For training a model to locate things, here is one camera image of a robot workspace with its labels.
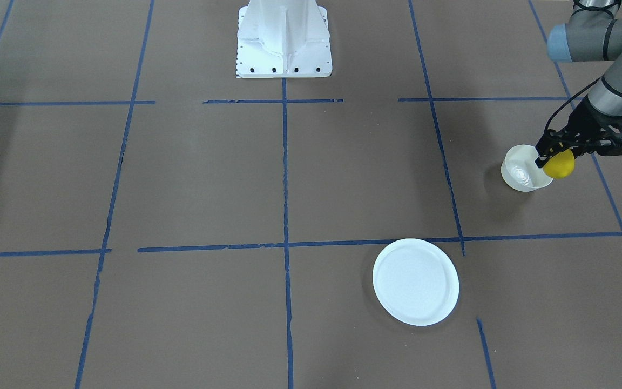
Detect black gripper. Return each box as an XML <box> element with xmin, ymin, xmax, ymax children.
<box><xmin>535</xmin><ymin>96</ymin><xmax>614</xmax><ymax>168</ymax></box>

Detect yellow lemon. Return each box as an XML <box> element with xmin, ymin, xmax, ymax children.
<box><xmin>542</xmin><ymin>149</ymin><xmax>576</xmax><ymax>179</ymax></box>

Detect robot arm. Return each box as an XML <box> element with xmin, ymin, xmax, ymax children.
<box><xmin>546</xmin><ymin>1</ymin><xmax>622</xmax><ymax>117</ymax></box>

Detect white bowl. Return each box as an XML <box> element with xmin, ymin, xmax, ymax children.
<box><xmin>501</xmin><ymin>144</ymin><xmax>553</xmax><ymax>192</ymax></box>

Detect white plate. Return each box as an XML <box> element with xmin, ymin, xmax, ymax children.
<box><xmin>371</xmin><ymin>238</ymin><xmax>460</xmax><ymax>327</ymax></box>

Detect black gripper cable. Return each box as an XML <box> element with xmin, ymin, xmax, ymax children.
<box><xmin>543</xmin><ymin>0</ymin><xmax>622</xmax><ymax>141</ymax></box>

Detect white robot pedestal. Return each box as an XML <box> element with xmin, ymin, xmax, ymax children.
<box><xmin>235</xmin><ymin>1</ymin><xmax>333</xmax><ymax>78</ymax></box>

